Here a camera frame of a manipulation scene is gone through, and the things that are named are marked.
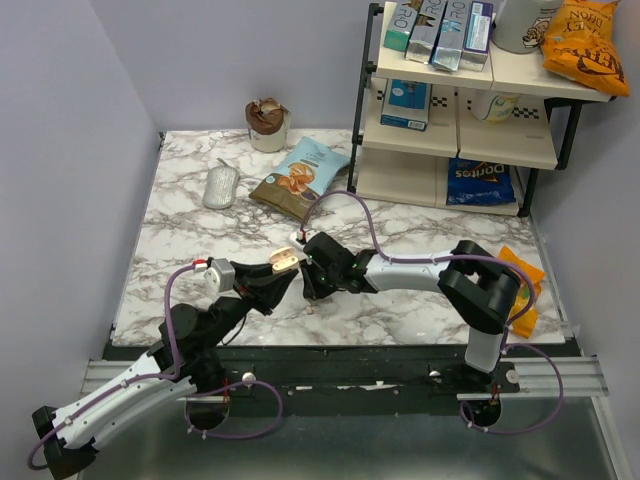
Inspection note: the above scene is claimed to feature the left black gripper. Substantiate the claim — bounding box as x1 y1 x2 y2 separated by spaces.
202 260 298 350

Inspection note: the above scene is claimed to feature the beige earbud charging case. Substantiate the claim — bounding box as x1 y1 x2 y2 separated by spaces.
269 247 299 274

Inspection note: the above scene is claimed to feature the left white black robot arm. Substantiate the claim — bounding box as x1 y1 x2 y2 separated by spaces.
27 258 298 479

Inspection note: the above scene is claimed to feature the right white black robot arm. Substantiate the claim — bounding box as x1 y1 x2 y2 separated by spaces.
291 232 521 392

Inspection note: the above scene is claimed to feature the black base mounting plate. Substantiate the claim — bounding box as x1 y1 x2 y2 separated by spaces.
196 345 520 417

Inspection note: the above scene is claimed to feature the silver glitter pouch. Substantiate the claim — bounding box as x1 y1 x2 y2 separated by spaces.
202 158 240 210

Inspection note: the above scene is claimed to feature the light blue chip bag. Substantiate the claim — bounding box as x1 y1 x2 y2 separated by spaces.
249 137 350 220

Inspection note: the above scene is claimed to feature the brown white paper cup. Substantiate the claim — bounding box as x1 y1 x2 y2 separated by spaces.
245 97 291 153

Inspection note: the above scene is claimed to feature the blue Doritos chip bag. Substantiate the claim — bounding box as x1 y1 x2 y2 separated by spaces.
446 158 516 206

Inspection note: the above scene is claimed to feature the blue box on shelf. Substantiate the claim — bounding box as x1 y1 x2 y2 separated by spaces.
380 79 431 132

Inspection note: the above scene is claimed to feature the orange snack bag on table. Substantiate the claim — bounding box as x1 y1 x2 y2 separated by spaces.
498 246 546 339

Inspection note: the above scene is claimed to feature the silver toothpaste box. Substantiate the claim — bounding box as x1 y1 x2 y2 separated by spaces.
404 0 447 64

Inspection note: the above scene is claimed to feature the teal toothpaste box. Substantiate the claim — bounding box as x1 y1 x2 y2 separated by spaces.
383 0 423 52

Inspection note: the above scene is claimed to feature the purple white box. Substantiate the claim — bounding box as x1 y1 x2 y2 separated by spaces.
459 1 494 72

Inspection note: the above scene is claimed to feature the light blue toothpaste box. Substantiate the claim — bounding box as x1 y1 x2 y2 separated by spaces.
431 0 471 72

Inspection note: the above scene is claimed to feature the white cylindrical container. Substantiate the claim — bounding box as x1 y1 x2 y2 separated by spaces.
492 0 564 54

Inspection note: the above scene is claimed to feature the orange kettle chips bag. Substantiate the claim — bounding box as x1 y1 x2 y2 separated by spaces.
541 0 630 97

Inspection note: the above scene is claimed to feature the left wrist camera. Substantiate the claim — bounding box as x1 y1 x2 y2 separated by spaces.
204 257 235 294

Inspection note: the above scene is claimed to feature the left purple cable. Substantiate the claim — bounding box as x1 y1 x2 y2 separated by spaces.
25 258 284 471

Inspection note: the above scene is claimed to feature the black frame beige shelf rack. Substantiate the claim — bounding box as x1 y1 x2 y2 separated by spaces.
347 2 609 217

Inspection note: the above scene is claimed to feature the aluminium rail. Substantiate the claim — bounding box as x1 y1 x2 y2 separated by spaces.
80 357 609 399

